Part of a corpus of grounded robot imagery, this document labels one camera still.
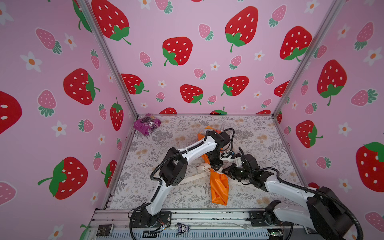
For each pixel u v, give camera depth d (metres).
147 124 1.07
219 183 0.80
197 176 0.90
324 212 0.41
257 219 0.73
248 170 0.67
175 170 0.54
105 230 0.70
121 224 0.73
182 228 0.69
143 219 0.63
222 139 0.66
